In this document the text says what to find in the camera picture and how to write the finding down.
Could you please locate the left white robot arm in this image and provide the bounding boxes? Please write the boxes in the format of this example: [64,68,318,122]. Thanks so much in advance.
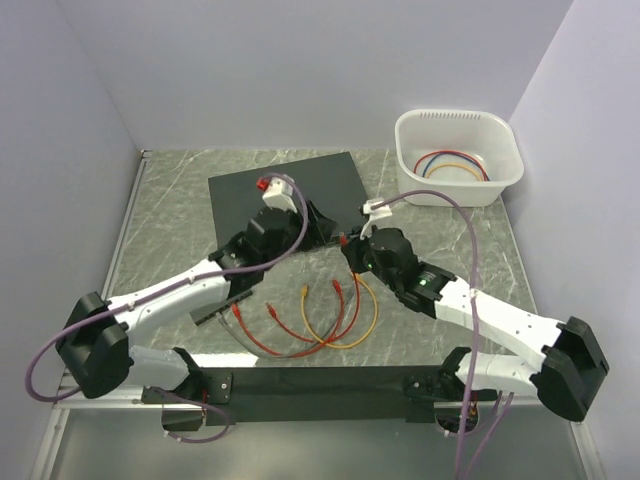
[55,202,337,402]

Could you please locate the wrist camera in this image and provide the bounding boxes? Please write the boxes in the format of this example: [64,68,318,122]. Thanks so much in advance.
[256,177,297,212]
[360,198,393,221]

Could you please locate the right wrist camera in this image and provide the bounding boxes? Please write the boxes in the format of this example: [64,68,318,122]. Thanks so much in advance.
[360,198,393,221]

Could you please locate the blue cable in tub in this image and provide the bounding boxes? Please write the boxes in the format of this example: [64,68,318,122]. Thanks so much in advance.
[422,153,491,182]

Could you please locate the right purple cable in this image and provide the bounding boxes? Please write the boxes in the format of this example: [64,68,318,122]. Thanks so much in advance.
[379,189,516,480]

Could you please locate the grey ethernet cable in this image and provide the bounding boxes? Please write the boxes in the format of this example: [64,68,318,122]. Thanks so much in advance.
[217,312,346,359]

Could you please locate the aluminium frame rail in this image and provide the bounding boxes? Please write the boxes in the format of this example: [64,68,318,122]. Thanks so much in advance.
[48,150,152,404]

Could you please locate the yellow cable in tub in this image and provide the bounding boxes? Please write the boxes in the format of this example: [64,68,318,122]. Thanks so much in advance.
[428,162,489,182]

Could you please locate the orange ethernet cable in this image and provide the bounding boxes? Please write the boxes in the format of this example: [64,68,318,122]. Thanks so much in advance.
[298,272,379,350]

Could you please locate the large blue rack switch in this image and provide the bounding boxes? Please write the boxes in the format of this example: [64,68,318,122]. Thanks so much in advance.
[208,152,368,248]

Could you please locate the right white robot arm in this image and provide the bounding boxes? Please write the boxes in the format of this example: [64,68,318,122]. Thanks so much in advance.
[340,228,610,422]

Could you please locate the white plastic tub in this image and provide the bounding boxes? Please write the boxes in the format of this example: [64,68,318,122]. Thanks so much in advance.
[394,109,524,207]

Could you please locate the small black network switch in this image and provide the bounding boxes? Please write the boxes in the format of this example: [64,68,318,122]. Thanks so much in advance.
[190,289,253,326]

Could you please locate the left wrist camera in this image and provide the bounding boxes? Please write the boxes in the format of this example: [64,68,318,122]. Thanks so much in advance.
[256,177,297,212]

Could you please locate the red cable in tub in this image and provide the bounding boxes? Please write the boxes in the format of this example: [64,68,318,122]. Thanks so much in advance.
[412,150,492,182]

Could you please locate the black base bar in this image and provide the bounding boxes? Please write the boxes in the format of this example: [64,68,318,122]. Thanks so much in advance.
[142,365,464,424]

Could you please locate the red ethernet cable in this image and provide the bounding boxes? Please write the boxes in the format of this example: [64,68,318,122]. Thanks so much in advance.
[230,234,362,358]
[264,279,346,344]

